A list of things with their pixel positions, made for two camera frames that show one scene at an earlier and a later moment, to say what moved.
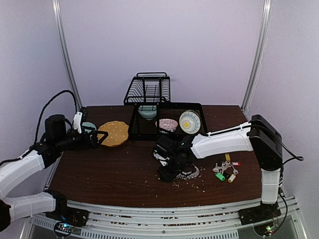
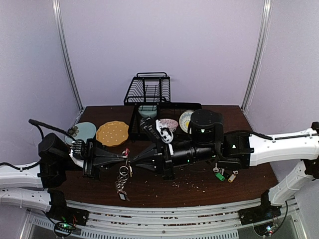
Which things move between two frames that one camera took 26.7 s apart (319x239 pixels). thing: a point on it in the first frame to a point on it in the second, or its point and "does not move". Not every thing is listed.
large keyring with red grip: [186, 175] to [122, 178]
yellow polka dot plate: [117, 133] does not move
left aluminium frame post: [60, 34] does not move
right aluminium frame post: [259, 52] does not move
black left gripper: [87, 144] to [93, 157]
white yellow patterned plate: [190, 122] does not move
